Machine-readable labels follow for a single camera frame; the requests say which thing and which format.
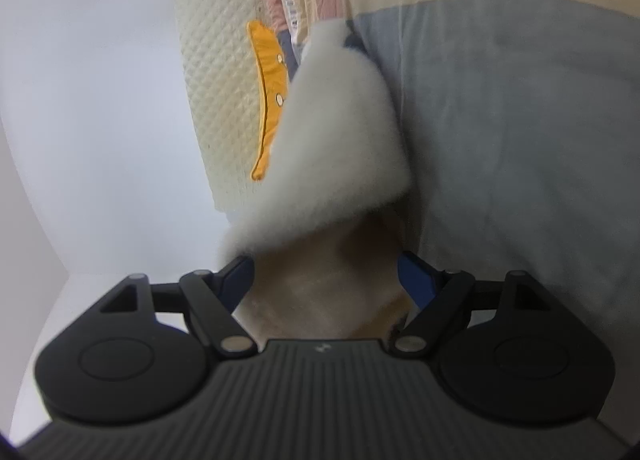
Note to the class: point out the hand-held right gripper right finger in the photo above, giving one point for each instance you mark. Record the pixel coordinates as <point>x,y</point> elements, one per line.
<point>415,280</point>

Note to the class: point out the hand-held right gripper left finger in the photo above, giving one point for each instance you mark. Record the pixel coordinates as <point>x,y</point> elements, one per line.
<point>239,275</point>

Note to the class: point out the grey cloth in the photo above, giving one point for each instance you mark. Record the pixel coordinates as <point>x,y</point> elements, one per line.
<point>500,139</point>

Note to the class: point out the yellow pillow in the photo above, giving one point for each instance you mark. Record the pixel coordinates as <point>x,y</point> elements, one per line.
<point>267,89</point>

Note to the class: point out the cream quilted headboard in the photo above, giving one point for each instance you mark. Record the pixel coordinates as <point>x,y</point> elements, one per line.
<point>215,64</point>

